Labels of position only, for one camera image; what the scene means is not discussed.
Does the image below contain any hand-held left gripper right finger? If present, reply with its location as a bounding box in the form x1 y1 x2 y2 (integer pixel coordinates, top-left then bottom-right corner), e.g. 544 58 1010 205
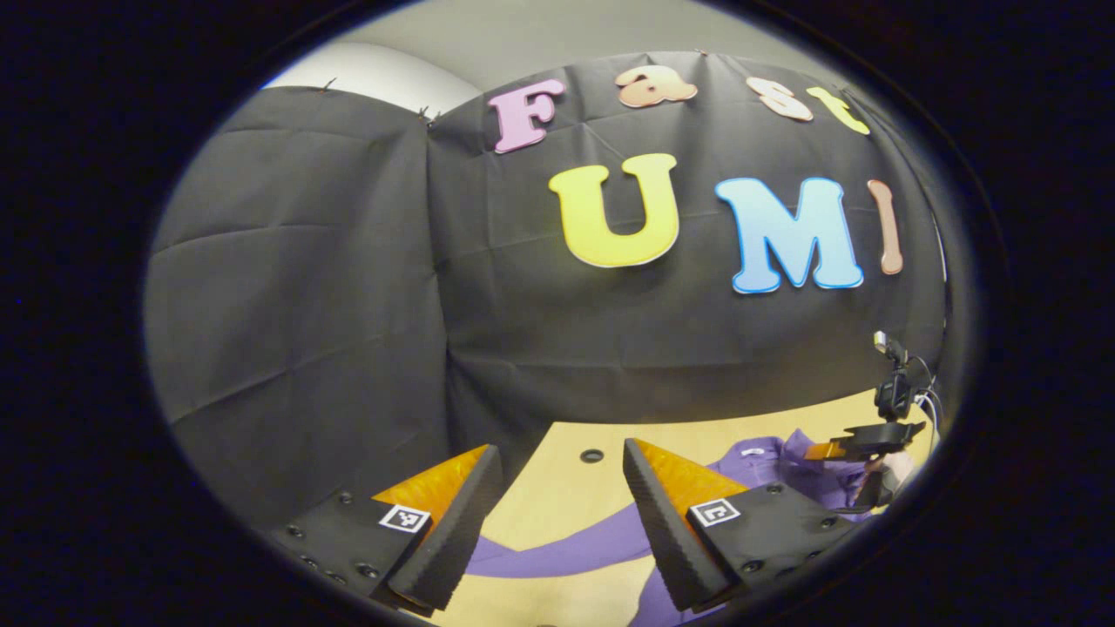
622 438 859 612

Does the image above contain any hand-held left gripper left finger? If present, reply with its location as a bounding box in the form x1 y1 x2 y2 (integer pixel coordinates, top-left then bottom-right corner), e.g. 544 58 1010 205
270 444 504 615

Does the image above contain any purple knit garment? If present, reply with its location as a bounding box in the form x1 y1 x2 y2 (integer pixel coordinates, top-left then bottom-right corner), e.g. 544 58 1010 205
466 428 916 627

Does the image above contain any black backdrop cloth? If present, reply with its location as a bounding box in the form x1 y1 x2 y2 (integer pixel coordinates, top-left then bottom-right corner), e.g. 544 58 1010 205
144 51 950 532

